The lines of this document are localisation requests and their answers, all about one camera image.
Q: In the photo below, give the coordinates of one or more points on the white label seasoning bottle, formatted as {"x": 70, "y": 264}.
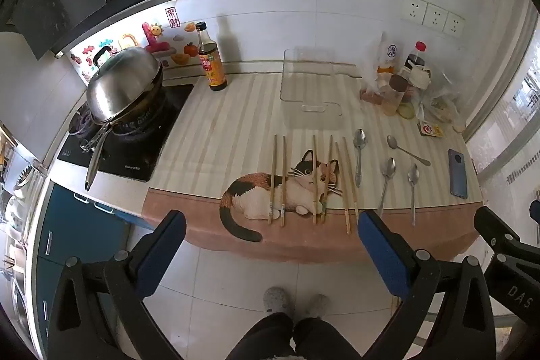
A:
{"x": 388, "y": 56}

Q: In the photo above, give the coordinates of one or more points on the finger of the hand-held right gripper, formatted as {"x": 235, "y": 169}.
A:
{"x": 493, "y": 223}
{"x": 535, "y": 211}

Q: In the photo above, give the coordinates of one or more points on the white jar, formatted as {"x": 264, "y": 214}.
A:
{"x": 420, "y": 76}

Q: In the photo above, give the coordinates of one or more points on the dark soy sauce bottle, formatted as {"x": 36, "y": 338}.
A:
{"x": 213, "y": 69}

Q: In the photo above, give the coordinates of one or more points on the metal dish rack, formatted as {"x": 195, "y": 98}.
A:
{"x": 21, "y": 178}

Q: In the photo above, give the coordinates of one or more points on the grey slipper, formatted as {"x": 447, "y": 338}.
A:
{"x": 317, "y": 306}
{"x": 276, "y": 301}

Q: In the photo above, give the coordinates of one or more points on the person's dark trousers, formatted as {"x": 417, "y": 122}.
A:
{"x": 295, "y": 337}

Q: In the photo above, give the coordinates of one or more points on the black gas stove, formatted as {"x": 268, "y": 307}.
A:
{"x": 130, "y": 161}

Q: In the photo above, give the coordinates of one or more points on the stainless steel wok lid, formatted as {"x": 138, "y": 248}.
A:
{"x": 122, "y": 83}

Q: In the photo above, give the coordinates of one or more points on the cat print striped mat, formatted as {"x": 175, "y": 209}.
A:
{"x": 236, "y": 124}

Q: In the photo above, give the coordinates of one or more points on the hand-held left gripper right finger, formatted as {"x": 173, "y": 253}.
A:
{"x": 382, "y": 254}

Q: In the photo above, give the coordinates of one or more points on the white wall socket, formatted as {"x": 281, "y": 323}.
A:
{"x": 435, "y": 16}
{"x": 454, "y": 24}
{"x": 413, "y": 9}

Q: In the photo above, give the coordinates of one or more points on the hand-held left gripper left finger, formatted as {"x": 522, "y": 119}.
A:
{"x": 160, "y": 258}

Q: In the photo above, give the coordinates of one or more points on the metal spoon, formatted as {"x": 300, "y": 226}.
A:
{"x": 389, "y": 167}
{"x": 413, "y": 174}
{"x": 359, "y": 140}
{"x": 393, "y": 141}

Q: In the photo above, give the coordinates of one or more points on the clear plastic container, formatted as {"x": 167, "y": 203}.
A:
{"x": 312, "y": 81}

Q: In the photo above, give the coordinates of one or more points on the blue kitchen cabinet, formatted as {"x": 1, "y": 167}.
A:
{"x": 76, "y": 225}

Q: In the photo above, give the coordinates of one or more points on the brown lid spice jar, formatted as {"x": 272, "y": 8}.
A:
{"x": 396, "y": 90}

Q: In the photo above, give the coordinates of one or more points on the blue smartphone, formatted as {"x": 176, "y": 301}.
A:
{"x": 458, "y": 174}

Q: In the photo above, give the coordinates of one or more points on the red cap dark bottle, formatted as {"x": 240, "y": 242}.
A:
{"x": 415, "y": 54}

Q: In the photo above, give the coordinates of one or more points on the small colourful packet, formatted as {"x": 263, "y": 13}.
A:
{"x": 430, "y": 129}

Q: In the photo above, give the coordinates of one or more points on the window frame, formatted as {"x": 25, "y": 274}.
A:
{"x": 519, "y": 98}

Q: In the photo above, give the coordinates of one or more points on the small pale jar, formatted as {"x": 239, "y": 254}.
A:
{"x": 406, "y": 111}

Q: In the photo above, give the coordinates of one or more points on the reddish sausage packet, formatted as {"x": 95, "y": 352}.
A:
{"x": 370, "y": 97}

